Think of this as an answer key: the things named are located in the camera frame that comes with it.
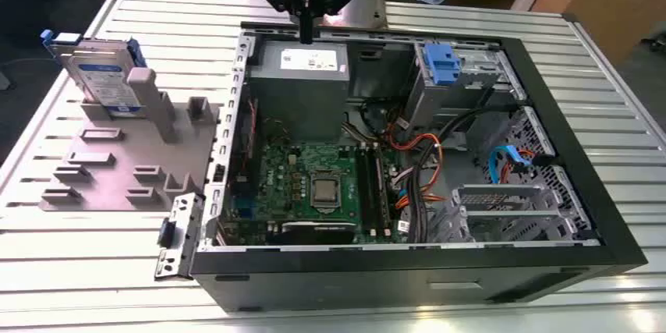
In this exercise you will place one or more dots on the hard disk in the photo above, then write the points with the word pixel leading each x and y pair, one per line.
pixel 111 87

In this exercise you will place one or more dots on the metal disk bay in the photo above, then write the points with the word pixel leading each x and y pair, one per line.
pixel 499 214

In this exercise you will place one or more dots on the blue plastic drive latch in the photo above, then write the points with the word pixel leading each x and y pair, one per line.
pixel 442 64

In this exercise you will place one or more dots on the grey power supply unit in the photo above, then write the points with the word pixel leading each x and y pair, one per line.
pixel 296 107

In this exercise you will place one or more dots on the metal drive cage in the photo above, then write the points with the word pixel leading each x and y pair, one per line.
pixel 447 103

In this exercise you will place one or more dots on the green motherboard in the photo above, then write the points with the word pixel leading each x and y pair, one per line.
pixel 280 161

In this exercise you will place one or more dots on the silver CPU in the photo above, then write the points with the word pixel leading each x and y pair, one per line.
pixel 324 189

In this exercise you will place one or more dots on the grey parts rack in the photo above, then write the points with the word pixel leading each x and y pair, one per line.
pixel 124 153

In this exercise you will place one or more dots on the CPU socket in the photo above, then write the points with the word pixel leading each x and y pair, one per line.
pixel 340 192

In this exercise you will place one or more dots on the black RAM slot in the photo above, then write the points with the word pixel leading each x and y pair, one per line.
pixel 368 192
pixel 384 196

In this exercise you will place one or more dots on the black graphics card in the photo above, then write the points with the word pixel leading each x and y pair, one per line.
pixel 318 231

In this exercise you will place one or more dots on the black chair caster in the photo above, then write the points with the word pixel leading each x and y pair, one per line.
pixel 658 42

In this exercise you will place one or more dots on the black PC case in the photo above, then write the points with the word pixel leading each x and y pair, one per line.
pixel 364 282

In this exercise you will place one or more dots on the metal card retention bracket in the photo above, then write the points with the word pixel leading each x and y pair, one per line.
pixel 183 202

